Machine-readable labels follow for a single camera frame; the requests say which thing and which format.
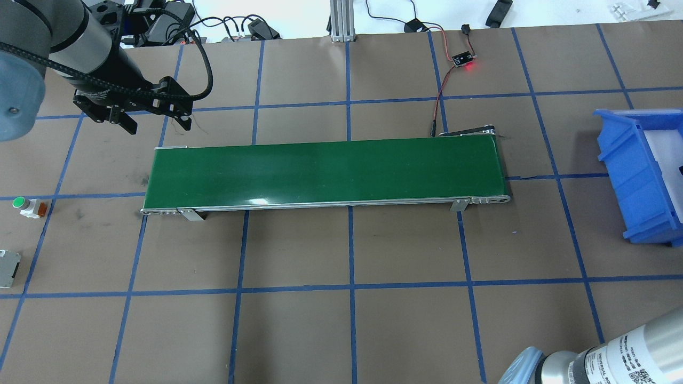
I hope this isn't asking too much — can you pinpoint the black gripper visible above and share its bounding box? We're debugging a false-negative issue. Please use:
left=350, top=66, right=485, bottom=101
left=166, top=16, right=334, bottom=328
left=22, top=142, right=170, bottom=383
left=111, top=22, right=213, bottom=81
left=72, top=49, right=193, bottom=134

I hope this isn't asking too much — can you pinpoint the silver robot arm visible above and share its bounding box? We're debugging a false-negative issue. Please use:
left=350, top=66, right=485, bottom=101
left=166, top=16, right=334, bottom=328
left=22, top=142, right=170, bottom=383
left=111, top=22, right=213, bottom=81
left=2, top=1, right=213, bottom=142

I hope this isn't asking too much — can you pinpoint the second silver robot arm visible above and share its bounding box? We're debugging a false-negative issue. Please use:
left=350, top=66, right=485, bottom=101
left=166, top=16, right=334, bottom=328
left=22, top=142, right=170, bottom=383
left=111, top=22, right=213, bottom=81
left=499, top=308, right=682, bottom=383

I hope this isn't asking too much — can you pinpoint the black power adapter brick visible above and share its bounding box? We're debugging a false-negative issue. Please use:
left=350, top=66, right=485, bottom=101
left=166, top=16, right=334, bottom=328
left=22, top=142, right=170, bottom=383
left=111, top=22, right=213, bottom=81
left=142, top=2, right=196, bottom=46

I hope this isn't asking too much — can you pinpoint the small black power adapter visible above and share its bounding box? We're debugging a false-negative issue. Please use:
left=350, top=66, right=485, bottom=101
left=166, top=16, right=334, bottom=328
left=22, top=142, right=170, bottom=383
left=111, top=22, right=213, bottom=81
left=247, top=19, right=281, bottom=41

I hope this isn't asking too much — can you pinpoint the white red circuit breaker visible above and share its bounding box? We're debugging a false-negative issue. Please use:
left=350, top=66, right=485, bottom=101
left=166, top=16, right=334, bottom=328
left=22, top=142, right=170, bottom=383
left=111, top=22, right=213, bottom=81
left=1, top=250, right=21, bottom=289

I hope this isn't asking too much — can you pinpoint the green conveyor belt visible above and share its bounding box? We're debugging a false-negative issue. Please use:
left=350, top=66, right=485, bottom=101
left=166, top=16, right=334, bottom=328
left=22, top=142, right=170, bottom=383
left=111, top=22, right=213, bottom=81
left=140, top=133, right=511, bottom=221

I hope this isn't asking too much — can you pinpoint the small black controller box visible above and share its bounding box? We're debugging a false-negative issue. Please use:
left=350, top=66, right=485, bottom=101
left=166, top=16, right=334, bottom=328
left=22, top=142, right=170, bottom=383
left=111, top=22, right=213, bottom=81
left=451, top=51, right=476, bottom=68

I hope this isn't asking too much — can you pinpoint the blue plastic bin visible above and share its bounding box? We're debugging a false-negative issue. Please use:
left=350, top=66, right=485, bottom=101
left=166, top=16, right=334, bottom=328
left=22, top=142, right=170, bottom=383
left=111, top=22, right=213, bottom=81
left=594, top=108, right=682, bottom=246

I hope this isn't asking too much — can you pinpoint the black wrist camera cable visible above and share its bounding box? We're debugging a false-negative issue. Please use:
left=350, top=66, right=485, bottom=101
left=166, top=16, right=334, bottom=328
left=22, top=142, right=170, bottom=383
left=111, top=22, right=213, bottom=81
left=0, top=5, right=214, bottom=102

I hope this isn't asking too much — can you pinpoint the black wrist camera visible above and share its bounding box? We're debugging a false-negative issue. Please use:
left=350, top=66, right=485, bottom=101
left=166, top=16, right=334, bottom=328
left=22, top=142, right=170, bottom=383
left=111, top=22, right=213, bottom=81
left=83, top=1, right=165, bottom=47

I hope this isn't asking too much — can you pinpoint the green push button switch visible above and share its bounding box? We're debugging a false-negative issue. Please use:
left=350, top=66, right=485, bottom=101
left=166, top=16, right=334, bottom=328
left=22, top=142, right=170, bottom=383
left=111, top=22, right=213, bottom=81
left=12, top=196, right=48, bottom=219

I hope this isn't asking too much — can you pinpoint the aluminium frame post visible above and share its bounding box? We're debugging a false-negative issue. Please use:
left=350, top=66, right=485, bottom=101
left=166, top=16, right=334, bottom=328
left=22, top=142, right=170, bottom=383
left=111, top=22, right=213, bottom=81
left=328, top=0, right=356, bottom=42

